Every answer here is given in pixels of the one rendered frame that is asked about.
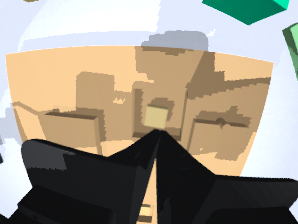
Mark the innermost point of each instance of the tan puzzle board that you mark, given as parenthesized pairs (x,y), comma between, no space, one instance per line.
(94,99)

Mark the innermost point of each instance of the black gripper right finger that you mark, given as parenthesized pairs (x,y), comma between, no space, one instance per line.
(187,192)

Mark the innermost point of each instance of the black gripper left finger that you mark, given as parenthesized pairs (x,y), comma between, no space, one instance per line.
(118,182)

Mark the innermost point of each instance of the teal green cube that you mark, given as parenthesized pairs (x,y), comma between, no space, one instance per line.
(248,11)

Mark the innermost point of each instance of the light green rectangular block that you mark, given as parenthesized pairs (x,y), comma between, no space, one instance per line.
(291,37)

